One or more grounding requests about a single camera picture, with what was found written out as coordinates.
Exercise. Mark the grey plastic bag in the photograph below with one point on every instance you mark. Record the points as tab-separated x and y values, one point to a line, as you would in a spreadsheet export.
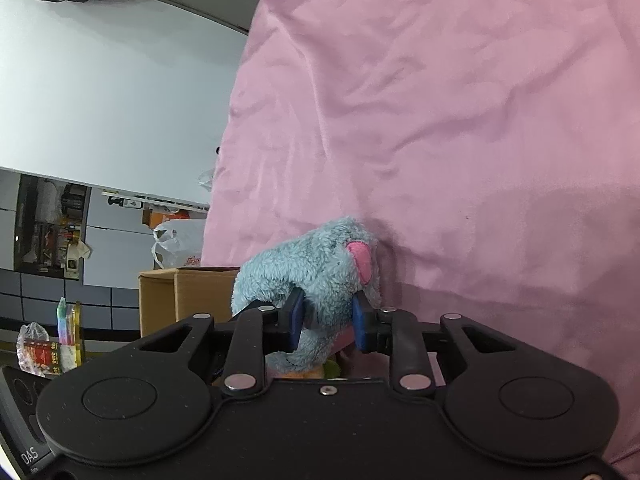
206	180

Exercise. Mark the white kitchen cabinet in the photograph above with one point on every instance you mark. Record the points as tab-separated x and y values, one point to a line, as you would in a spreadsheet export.
112	255

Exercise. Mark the blue plush toy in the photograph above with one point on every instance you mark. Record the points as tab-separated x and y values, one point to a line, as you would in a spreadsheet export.
312	265

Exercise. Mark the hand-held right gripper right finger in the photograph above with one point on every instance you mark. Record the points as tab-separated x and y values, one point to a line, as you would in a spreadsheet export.
361	325

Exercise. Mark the white plastic shopping bag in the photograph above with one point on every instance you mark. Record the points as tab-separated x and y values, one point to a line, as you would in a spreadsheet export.
176	246

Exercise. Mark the red snack bag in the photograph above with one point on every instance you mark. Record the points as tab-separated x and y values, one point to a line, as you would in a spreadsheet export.
37	352

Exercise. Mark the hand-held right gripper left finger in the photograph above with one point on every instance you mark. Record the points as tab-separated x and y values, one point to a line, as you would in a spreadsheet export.
295	321

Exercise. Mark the small orange cardboard box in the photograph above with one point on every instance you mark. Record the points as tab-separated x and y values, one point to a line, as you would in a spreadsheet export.
167	216

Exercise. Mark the pink bed sheet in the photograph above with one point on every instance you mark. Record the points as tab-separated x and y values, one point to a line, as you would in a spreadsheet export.
450	110

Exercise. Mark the brown cardboard box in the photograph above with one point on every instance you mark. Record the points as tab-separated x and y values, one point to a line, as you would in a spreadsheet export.
200	296

